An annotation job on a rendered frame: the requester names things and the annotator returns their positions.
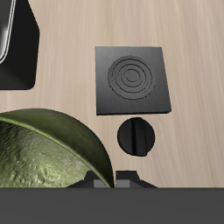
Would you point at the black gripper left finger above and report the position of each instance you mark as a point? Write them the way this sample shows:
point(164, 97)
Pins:
point(94, 180)

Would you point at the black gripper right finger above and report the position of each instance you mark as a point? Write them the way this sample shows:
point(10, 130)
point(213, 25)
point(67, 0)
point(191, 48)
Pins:
point(126, 178)

